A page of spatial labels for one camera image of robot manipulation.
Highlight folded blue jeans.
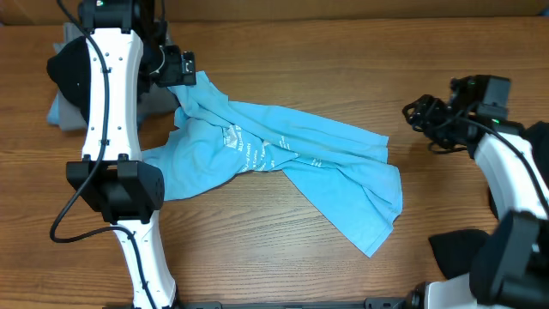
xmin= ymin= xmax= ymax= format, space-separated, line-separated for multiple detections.
xmin=46 ymin=94 xmax=60 ymax=125

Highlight folded black garment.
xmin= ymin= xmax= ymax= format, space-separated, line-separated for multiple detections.
xmin=46 ymin=36 xmax=91 ymax=124

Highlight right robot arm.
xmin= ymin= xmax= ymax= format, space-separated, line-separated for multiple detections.
xmin=398 ymin=75 xmax=548 ymax=308

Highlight black t-shirt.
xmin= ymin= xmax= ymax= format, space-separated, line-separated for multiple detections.
xmin=428 ymin=121 xmax=548 ymax=280

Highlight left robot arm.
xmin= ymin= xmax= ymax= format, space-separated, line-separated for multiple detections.
xmin=66 ymin=1 xmax=196 ymax=308

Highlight folded grey garment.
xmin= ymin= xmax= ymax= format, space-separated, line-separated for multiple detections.
xmin=53 ymin=22 xmax=180 ymax=131

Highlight light blue printed t-shirt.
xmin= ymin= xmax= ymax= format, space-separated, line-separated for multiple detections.
xmin=143 ymin=71 xmax=403 ymax=257

